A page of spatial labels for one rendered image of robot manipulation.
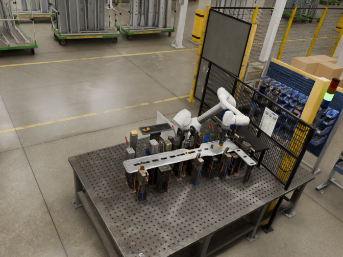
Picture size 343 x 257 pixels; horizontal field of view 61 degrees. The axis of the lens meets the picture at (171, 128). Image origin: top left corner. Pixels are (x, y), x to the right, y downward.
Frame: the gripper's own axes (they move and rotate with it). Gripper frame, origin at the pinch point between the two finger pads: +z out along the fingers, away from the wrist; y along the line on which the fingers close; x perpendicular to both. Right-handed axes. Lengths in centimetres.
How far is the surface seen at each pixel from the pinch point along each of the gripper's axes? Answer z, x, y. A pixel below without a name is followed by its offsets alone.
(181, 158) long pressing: 5, 56, -6
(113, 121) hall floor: 105, 51, 236
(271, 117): -33, -55, -12
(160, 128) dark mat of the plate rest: -11, 65, 33
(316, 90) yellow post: -84, -58, -48
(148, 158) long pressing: 4, 89, 5
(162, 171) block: 2, 86, -21
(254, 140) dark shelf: 1.7, -44.8, -7.8
